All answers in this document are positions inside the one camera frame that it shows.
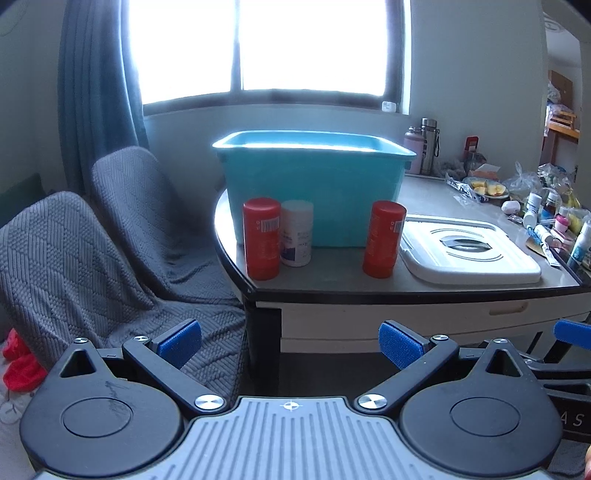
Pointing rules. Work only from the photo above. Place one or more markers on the grey top desk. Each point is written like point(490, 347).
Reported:
point(332, 277)

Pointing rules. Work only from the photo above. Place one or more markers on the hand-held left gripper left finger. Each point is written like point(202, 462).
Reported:
point(181, 345)

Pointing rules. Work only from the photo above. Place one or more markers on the white bottle with teal print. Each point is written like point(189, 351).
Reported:
point(581, 244)

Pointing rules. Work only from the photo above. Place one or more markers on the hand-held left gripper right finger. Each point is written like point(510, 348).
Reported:
point(398, 345)

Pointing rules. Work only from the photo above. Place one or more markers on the steel thermos bottle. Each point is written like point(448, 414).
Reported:
point(429, 145)

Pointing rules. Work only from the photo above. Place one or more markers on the dark blue curtain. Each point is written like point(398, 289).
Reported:
point(97, 92)

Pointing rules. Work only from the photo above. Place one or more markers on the teal plastic storage bin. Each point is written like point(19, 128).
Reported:
point(314, 184)

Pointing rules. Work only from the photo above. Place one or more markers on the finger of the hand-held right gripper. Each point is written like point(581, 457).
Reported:
point(573, 330)

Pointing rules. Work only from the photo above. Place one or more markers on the pink thermos bottle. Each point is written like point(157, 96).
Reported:
point(412, 150)

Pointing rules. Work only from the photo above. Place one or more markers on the white pill bottle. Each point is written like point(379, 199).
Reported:
point(296, 233)

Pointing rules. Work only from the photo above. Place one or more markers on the red canister with barcode label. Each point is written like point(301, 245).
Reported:
point(262, 240)

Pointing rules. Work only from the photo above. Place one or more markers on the white desk drawer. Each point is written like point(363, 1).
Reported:
point(392, 318)

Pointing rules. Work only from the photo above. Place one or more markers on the white plastic bin lid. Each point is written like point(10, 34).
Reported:
point(466, 251)

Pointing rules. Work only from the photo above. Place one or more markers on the plate of sliced fruit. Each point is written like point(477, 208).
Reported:
point(489, 189)

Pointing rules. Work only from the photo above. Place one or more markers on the window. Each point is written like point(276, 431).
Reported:
point(268, 46)

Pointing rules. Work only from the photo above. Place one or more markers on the wooden shelf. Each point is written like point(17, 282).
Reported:
point(561, 122)

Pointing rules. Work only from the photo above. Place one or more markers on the red cloth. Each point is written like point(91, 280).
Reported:
point(21, 367)

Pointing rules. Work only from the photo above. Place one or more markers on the white tube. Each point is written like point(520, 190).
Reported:
point(541, 235)

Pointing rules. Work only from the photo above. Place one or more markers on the grey knit covered chair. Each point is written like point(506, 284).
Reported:
point(152, 217)
point(69, 277)

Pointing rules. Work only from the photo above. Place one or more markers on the clear plastic bag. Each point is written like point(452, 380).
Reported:
point(524, 177)

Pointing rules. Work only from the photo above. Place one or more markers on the small white sill device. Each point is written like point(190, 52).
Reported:
point(389, 106)

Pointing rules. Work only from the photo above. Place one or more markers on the red and white box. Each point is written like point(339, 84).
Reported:
point(470, 147)

